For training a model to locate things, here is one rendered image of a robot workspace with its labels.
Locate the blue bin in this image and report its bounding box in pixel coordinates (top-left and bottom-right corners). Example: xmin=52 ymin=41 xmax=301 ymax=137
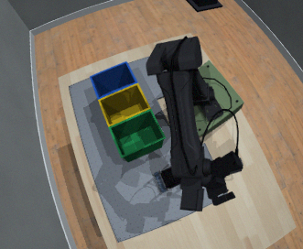
xmin=91 ymin=62 xmax=138 ymax=101

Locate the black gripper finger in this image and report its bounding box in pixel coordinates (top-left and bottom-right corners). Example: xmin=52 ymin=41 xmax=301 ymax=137
xmin=225 ymin=191 xmax=236 ymax=201

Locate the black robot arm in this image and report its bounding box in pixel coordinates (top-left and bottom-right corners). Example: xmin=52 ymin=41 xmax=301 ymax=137
xmin=146 ymin=37 xmax=243 ymax=211

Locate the yellow open bin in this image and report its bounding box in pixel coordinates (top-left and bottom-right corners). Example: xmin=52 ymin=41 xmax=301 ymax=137
xmin=99 ymin=84 xmax=151 ymax=127

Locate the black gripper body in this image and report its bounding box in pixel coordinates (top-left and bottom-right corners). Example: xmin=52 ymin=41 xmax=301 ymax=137
xmin=202 ymin=174 xmax=229 ymax=206

